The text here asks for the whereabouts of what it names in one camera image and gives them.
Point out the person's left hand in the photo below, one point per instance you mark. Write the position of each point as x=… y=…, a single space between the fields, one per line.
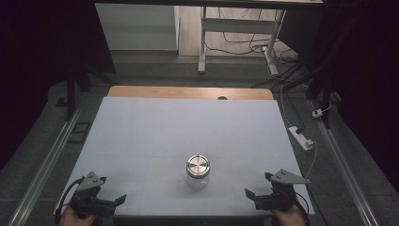
x=71 y=218

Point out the aluminium floor rail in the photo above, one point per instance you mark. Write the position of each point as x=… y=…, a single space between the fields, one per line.
x=44 y=169
x=345 y=169

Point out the white cabinet panel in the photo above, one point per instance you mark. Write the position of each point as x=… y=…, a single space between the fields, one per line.
x=138 y=26

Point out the black metal stand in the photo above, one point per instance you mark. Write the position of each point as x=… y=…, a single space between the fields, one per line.
x=71 y=91
x=326 y=94

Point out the clear glass jar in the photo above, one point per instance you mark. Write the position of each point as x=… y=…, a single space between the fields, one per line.
x=197 y=182

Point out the white desk frame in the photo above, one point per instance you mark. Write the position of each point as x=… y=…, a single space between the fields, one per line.
x=238 y=25

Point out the white power strip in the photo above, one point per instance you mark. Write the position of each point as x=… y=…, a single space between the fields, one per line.
x=300 y=138

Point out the white table mat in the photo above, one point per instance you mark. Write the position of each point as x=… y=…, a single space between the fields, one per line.
x=188 y=132

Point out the small white adapter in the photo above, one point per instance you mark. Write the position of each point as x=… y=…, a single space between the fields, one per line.
x=317 y=113

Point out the wooden table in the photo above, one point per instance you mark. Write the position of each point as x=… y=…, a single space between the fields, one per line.
x=175 y=92

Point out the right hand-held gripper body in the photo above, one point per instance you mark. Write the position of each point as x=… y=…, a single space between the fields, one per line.
x=279 y=196

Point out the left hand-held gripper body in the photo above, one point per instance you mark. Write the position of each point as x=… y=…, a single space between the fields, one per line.
x=87 y=199

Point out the black curtain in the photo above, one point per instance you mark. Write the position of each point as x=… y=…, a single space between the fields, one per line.
x=44 y=62
x=360 y=78

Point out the person's right hand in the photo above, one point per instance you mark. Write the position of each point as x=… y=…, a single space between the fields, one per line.
x=289 y=217

